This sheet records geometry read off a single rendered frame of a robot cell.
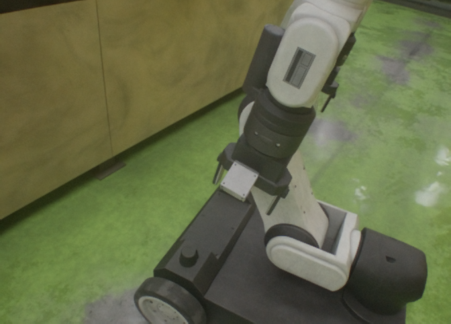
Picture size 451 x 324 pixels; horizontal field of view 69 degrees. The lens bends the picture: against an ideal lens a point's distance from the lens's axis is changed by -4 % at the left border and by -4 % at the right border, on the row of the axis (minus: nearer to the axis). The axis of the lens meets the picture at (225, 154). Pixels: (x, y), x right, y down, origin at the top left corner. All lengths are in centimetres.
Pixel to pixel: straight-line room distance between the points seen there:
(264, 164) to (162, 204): 87
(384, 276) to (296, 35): 64
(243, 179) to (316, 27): 24
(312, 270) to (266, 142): 47
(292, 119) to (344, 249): 48
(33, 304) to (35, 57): 71
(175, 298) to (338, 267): 39
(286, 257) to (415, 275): 29
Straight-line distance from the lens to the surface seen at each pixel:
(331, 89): 92
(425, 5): 657
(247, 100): 69
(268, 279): 97
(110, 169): 152
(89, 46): 120
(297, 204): 81
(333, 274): 86
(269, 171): 53
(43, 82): 115
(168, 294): 88
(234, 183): 51
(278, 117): 45
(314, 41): 40
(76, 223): 133
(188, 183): 144
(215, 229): 102
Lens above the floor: 96
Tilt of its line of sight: 36 degrees down
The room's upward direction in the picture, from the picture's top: 7 degrees clockwise
